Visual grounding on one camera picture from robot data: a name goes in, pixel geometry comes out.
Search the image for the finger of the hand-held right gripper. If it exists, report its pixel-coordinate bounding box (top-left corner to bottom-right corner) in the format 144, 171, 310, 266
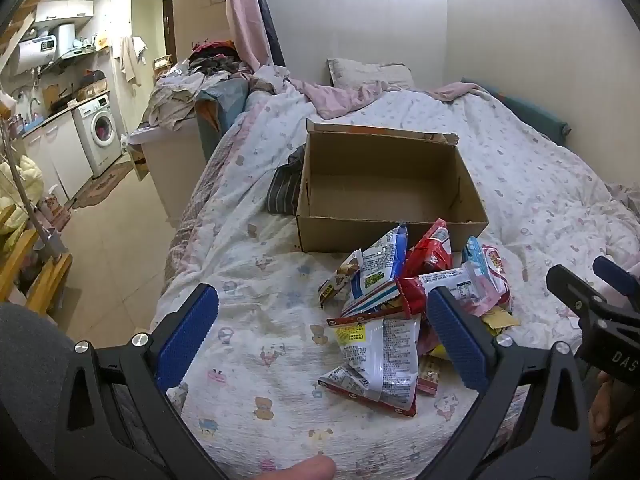
592, 255, 640, 307
545, 264, 603, 322

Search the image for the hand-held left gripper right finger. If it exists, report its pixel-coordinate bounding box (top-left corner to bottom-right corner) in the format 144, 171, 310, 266
420, 285, 593, 480

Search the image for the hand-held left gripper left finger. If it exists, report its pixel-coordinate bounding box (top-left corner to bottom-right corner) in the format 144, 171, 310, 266
55, 282, 226, 480

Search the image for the wafer biscuit packet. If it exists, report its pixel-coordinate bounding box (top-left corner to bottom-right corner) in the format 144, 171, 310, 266
416, 354, 443, 397

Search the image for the yellow snack packet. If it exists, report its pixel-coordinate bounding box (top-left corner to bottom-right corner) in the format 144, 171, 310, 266
480, 306, 521, 337

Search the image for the red and white snack packet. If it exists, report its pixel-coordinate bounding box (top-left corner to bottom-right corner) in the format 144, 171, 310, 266
395, 265, 483, 317

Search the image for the white red-edged snack packet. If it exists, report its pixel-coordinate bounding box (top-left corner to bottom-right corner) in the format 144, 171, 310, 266
317, 312, 422, 417

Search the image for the light blue pink snack packet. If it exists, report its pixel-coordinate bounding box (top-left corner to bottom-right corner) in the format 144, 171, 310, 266
462, 236, 512, 317

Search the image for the large red snack packet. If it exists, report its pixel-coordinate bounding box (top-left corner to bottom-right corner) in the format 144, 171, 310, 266
402, 218, 453, 281

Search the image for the blue and white snack packet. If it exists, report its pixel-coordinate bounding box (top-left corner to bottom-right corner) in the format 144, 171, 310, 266
350, 224, 410, 311

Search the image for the tan snack packet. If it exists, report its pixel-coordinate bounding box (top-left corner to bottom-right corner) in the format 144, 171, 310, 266
318, 249, 365, 309

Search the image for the brown cardboard box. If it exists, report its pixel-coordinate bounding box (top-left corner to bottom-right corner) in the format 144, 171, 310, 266
296, 119, 490, 253

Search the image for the person's right hand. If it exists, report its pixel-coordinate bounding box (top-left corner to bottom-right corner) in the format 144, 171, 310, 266
589, 372, 640, 453

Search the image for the person's left hand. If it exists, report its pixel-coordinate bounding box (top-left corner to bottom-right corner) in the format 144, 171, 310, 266
250, 455, 337, 480

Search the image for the white printed quilt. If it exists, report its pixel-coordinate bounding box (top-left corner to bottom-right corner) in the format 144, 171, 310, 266
150, 82, 640, 480

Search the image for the yellow wooden chair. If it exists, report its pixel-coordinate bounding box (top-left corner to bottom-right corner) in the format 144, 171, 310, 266
0, 205, 73, 316

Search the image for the white storage chest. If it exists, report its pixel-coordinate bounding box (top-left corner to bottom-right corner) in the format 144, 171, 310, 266
127, 115, 211, 228

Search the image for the person's grey trouser leg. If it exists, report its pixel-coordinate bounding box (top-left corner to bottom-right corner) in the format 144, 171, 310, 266
0, 305, 81, 461

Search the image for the brown floor rug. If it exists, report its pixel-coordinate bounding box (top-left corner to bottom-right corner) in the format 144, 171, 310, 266
72, 157, 133, 211

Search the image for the dark striped cloth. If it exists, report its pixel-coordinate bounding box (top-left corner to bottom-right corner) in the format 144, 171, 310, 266
266, 145, 307, 216

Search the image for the small brown paper box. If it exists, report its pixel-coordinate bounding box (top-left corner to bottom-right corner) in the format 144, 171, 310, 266
127, 142, 151, 183

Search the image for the teal mattress pad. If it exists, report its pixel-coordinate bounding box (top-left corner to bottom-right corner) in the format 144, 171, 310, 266
460, 77, 573, 148

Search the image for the white washing machine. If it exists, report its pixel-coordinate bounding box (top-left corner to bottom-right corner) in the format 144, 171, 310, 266
71, 91, 123, 177

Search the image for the white kitchen cabinet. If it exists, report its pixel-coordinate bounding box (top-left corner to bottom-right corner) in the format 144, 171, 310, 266
22, 110, 93, 201

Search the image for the pale yellow quilt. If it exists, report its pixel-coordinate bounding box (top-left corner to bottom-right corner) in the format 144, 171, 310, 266
0, 155, 43, 233

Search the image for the teal blanket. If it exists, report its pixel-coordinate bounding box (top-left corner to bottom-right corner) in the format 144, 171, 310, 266
195, 77, 251, 161

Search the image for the brown carton on washer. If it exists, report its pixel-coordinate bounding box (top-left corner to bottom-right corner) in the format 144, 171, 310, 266
75, 77, 108, 103

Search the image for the pink bed sheet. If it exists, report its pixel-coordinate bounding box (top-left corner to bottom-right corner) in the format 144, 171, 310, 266
250, 65, 481, 121

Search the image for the pile of dark clothes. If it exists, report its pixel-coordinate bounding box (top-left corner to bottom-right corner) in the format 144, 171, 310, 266
187, 40, 256, 78

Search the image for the grey pillow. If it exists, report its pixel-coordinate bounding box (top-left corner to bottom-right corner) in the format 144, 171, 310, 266
327, 57, 416, 92

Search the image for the hanging white towel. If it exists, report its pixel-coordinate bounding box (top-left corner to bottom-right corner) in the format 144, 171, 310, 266
118, 35, 147, 83

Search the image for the dark wooden door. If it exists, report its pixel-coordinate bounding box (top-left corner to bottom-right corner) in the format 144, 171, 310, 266
162, 0, 176, 61

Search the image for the white water heater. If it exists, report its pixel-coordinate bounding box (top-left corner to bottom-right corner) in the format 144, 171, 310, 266
7, 22, 76, 76

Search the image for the dark blue curtain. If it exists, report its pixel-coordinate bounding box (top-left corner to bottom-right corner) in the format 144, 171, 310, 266
247, 0, 287, 68

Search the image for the pink curtain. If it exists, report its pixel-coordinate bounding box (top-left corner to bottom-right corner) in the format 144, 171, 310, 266
222, 0, 271, 73

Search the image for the white wall cabinet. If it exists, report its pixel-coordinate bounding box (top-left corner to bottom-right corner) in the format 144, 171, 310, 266
35, 0, 95, 23

